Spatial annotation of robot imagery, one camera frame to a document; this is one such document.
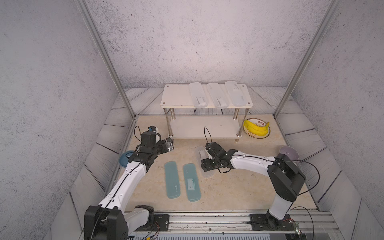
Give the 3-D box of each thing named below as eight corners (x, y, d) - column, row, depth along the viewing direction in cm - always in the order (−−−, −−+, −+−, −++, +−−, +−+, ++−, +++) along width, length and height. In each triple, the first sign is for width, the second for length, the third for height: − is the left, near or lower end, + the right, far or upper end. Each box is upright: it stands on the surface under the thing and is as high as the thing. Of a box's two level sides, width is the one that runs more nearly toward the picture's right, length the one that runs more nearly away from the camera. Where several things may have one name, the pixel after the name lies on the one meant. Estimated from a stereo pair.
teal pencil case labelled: (188, 202, 81) (187, 201, 80) (182, 165, 96) (182, 164, 94) (202, 199, 82) (202, 198, 81) (194, 163, 97) (194, 161, 95)
